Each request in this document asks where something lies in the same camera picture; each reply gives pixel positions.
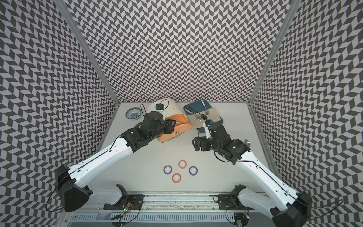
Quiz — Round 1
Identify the orange top drawer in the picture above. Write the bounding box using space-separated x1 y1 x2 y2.
157 114 192 143

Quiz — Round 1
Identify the purple tape roll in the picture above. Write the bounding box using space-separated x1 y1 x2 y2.
189 166 198 176
163 165 173 175

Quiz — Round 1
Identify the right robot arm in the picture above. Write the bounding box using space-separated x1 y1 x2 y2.
192 120 312 227

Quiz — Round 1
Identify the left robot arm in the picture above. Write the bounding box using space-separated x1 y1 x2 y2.
54 111 176 212

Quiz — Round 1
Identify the white drawer cabinet shell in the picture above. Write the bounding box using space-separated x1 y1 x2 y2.
146 98 183 123

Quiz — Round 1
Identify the upper red tape roll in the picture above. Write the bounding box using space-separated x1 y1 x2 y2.
178 160 187 169

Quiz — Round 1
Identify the red tape roll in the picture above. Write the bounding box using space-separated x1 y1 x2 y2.
172 173 182 183
178 160 187 169

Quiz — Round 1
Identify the lower red tape roll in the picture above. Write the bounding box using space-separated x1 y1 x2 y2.
172 173 182 183

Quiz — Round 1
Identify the beige cloth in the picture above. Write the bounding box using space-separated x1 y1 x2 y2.
186 108 223 129

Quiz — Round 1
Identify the spoon on cloth left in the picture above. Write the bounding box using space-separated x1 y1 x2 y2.
188 107 203 121

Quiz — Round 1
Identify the spoon on cloth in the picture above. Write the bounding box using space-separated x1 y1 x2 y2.
193 112 208 120
188 107 203 121

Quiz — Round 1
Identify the blue white patterned bowl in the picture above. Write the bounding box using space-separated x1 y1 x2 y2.
125 107 142 121

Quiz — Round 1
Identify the spoon on cloth right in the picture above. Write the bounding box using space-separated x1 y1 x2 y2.
193 112 208 120

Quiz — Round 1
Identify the metal spoon on table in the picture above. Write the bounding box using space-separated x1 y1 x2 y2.
244 140 251 147

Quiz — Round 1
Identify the teal tray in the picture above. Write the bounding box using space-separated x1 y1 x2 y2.
183 99 218 133

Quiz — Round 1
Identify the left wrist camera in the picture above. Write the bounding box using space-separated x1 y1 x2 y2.
155 103 164 112

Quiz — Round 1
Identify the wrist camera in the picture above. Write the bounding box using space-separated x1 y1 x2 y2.
203 119 213 139
155 103 164 112

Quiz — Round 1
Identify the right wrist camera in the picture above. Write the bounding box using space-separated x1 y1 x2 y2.
203 119 213 139

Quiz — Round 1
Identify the white handled utensil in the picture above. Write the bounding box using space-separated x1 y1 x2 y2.
201 99 210 116

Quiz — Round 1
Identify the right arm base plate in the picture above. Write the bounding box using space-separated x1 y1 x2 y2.
213 194 248 211

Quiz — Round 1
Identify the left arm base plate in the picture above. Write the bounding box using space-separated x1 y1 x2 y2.
103 194 145 211

